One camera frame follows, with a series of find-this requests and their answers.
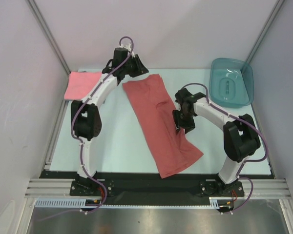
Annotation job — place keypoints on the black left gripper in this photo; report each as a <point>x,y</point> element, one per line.
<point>140,69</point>

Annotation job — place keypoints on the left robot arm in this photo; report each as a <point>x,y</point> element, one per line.
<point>86,123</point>

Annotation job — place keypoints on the red t shirt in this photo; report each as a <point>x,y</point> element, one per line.
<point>153,108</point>

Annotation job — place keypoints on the aluminium corner post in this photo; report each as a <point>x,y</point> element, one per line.
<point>267,25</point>
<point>34,8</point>

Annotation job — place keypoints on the right aluminium corner post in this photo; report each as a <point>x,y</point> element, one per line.
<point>267,25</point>

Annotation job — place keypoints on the grey slotted cable duct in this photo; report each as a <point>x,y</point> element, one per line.
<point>91,203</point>

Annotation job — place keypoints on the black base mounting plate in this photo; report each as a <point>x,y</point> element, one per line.
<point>144,186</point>

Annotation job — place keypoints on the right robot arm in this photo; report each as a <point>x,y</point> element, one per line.
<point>240,137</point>

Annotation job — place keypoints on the teal plastic basin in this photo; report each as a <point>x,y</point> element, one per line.
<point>231,83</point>

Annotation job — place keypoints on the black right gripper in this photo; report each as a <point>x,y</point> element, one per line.
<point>182,121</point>

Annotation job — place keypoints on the folded pink t shirt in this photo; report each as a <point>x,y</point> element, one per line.
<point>80,84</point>

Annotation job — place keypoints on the left aluminium corner post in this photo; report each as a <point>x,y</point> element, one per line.
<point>34,8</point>

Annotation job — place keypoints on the aluminium front rail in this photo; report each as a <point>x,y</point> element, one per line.
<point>262,188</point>

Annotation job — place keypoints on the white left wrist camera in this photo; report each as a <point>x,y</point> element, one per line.
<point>126,46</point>

